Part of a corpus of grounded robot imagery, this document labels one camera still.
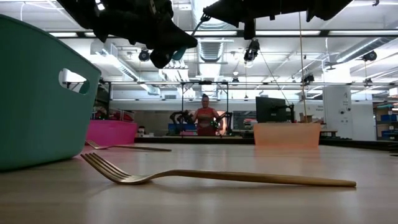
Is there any gold metal fork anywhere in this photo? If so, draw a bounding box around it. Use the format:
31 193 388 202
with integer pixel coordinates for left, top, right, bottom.
80 152 358 189
85 139 172 152

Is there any black aluminium table frame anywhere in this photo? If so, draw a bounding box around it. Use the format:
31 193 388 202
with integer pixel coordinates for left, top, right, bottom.
133 135 398 152

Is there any cardboard box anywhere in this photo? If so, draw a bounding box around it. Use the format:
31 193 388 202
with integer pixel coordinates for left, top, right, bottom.
298 111 315 124

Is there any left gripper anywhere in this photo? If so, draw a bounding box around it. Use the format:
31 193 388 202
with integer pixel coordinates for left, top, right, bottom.
99 0 199 70

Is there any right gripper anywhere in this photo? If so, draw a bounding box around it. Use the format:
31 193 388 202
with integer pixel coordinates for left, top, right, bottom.
202 0 312 40

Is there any orange plastic bin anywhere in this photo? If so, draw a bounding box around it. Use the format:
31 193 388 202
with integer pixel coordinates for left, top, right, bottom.
252 122 322 147

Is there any thin black gantry frame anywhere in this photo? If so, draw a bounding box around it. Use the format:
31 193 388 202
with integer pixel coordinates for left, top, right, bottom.
180 80 230 138

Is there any teal plastic bin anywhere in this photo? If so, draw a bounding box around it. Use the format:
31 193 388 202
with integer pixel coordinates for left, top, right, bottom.
0 14 103 172

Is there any black overhead beam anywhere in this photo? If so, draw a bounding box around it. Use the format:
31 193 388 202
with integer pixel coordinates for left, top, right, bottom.
49 29 396 39

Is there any person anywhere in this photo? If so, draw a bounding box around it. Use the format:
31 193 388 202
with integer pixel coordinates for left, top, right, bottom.
190 93 223 137

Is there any red white wire rack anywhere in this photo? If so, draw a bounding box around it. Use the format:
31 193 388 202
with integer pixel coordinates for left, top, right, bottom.
107 108 136 123

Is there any silver ceiling air duct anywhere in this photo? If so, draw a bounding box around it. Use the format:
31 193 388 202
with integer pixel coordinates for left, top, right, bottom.
190 0 234 65

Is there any black computer monitor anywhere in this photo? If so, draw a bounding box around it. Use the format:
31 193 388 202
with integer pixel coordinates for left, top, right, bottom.
255 96 296 124

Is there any storage shelf with blue bins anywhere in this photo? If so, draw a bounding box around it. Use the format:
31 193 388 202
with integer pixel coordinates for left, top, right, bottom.
372 102 398 141

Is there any red plastic bin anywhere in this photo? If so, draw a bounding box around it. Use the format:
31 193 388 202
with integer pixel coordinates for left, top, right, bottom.
85 119 138 146

